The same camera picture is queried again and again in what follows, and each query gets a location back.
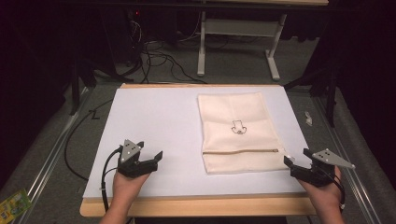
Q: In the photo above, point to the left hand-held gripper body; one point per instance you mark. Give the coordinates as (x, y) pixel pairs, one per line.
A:
(130, 166)

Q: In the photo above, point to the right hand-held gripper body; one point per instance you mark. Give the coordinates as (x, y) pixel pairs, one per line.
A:
(316, 174)

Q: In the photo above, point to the cream zippered cloth bag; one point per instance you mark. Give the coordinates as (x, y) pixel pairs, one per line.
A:
(239, 137)

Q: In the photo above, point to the person's right hand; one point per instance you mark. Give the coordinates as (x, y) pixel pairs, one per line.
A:
(323, 193)

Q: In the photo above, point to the person's left hand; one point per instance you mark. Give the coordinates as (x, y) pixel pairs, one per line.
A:
(127, 186)

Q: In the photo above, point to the clear plastic scrap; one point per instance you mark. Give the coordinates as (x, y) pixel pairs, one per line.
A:
(308, 118)

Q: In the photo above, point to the black metal stand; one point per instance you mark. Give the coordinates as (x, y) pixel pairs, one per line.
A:
(79, 81)
(327, 90)

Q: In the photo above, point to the green printed packet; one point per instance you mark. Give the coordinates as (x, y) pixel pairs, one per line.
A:
(13, 207)

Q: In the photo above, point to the aluminium floor rail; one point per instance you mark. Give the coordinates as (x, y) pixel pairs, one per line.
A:
(345, 155)
(51, 155)

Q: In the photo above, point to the white metal desk frame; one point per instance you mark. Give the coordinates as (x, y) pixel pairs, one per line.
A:
(236, 29)

